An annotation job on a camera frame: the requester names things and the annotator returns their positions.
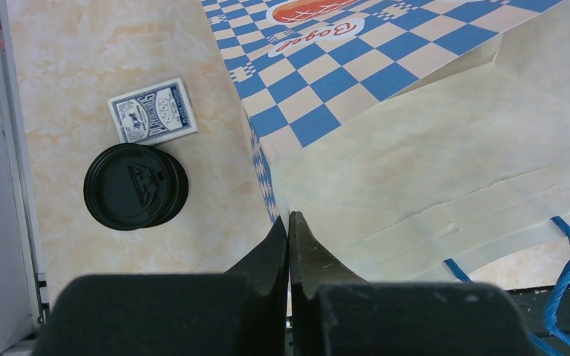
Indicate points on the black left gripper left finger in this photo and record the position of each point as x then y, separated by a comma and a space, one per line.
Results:
241, 311

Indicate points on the small printed card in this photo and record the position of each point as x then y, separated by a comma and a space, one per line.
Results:
153, 115

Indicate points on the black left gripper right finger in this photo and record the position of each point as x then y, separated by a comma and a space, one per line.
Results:
336, 312

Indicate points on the stack of black lids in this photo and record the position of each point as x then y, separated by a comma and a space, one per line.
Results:
129, 187

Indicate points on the blue checkered paper bag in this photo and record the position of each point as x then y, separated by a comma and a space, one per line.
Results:
423, 141

